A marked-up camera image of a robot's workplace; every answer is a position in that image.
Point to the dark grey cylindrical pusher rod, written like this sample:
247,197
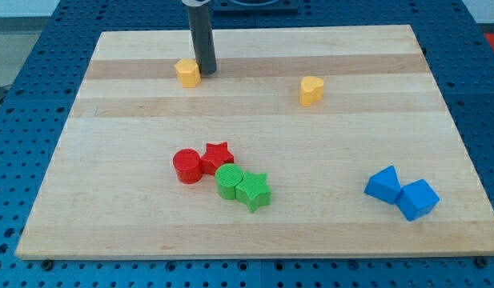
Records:
199,17

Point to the green cylinder block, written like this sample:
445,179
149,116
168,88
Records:
227,177

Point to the red cylinder block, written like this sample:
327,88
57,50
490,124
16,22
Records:
187,164

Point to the wooden board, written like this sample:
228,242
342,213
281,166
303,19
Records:
111,190

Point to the blue cube block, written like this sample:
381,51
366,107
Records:
417,199

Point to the yellow heart block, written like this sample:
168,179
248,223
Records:
310,90

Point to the blue triangle block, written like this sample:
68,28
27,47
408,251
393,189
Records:
384,185

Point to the yellow hexagon block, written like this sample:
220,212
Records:
188,74

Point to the red star block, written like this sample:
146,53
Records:
216,155

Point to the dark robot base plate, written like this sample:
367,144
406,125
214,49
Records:
254,6

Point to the green star block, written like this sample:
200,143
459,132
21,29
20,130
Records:
253,191

